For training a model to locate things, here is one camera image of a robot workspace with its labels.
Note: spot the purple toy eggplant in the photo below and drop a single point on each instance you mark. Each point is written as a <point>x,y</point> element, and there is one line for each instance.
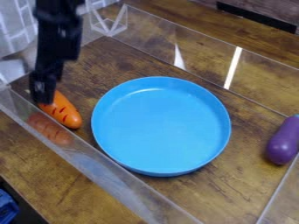
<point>283,144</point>

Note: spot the blue round tray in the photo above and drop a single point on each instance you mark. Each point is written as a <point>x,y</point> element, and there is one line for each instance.
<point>162,126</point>

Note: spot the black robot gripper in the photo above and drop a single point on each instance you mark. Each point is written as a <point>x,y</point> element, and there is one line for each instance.
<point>60,28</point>

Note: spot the clear acrylic enclosure wall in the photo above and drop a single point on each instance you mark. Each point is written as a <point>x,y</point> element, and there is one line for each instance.
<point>138,38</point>

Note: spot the orange toy carrot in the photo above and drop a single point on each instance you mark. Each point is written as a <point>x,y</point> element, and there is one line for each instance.
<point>61,111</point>

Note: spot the blue object at corner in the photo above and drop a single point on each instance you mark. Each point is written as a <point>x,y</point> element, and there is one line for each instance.
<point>8,208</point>

